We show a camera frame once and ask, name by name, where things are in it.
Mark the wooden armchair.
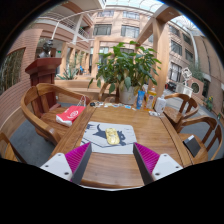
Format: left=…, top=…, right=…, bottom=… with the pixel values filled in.
left=0, top=132, right=26, bottom=164
left=98, top=82, right=121, bottom=104
left=174, top=114, right=224, bottom=165
left=20, top=82, right=92, bottom=146
left=162, top=92, right=200, bottom=128

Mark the clear plastic packet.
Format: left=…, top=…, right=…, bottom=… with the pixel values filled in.
left=148, top=110, right=162, bottom=118

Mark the blue squeeze tube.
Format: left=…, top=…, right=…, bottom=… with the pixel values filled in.
left=135, top=89, right=146, bottom=110

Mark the yellow flowering potted plant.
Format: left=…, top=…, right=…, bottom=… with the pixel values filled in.
left=204, top=95, right=215, bottom=112

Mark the yellow bottle with orange cap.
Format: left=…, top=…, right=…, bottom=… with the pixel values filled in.
left=144, top=87, right=158, bottom=111

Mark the black notebook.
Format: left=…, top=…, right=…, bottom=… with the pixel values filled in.
left=182, top=134, right=202, bottom=158

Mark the white pump bottle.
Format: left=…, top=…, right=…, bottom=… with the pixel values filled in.
left=153, top=94, right=168, bottom=115

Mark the white sculpture on square base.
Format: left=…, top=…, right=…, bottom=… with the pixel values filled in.
left=175, top=67, right=194, bottom=98

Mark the red paper bag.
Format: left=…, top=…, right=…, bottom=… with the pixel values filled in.
left=55, top=95, right=87, bottom=128

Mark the spiky agave plant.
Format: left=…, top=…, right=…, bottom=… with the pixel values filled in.
left=57, top=64, right=80, bottom=80

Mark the grey cat-print mouse pad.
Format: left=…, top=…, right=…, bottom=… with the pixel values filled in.
left=80, top=121, right=138, bottom=155

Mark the dark bust statue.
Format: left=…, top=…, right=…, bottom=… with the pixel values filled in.
left=38, top=39, right=54, bottom=59

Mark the dark red wooden pedestal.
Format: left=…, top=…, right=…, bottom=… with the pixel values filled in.
left=24, top=57, right=63, bottom=116

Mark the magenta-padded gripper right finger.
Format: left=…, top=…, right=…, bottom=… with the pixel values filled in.
left=132, top=142, right=184, bottom=184

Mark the leafy plant in white pot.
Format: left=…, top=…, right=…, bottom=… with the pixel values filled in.
left=87, top=40, right=163, bottom=105

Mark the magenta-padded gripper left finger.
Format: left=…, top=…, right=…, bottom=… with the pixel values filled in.
left=39, top=142, right=93, bottom=185

